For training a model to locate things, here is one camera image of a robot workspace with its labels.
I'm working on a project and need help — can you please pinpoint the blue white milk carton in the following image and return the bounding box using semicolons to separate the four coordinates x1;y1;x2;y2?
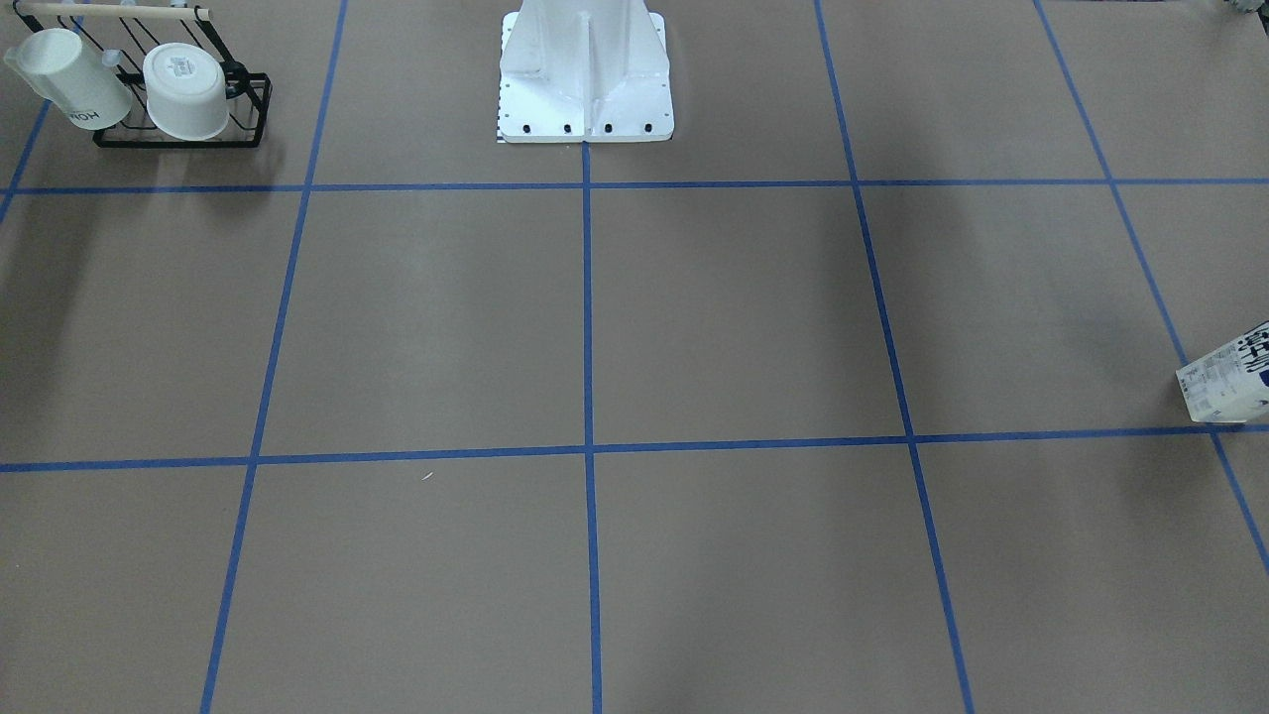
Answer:
1175;321;1268;424

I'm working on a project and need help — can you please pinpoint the white upturned mug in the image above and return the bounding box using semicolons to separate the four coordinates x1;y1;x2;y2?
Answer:
142;44;230;141

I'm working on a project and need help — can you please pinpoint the white mug with lettering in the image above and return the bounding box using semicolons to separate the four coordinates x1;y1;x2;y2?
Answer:
3;28;133;131

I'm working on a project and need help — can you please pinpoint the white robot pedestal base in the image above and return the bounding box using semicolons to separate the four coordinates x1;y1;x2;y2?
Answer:
496;1;675;145

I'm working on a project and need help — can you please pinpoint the black wire mug rack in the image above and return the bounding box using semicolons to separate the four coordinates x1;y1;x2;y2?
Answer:
9;1;272;148

